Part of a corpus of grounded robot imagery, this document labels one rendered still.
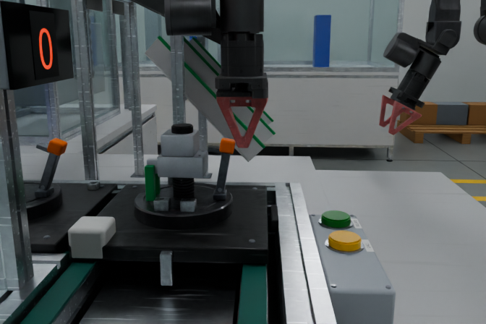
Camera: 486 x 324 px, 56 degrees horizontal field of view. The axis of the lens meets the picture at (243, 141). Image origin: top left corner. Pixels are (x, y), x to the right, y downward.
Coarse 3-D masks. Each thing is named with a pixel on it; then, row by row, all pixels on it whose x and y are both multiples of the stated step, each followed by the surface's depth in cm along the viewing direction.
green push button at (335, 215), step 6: (330, 210) 65; (336, 210) 65; (324, 216) 63; (330, 216) 63; (336, 216) 63; (342, 216) 63; (348, 216) 63; (324, 222) 63; (330, 222) 62; (336, 222) 61; (342, 222) 61; (348, 222) 62
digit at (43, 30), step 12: (36, 12) 41; (36, 24) 41; (48, 24) 43; (36, 36) 41; (48, 36) 43; (36, 48) 41; (48, 48) 43; (36, 60) 41; (48, 60) 43; (36, 72) 41; (48, 72) 43
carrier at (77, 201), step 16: (32, 192) 67; (48, 192) 65; (64, 192) 73; (80, 192) 73; (96, 192) 73; (32, 208) 62; (48, 208) 64; (64, 208) 66; (80, 208) 66; (96, 208) 68; (32, 224) 61; (48, 224) 61; (64, 224) 61; (32, 240) 56; (48, 240) 56; (64, 240) 57
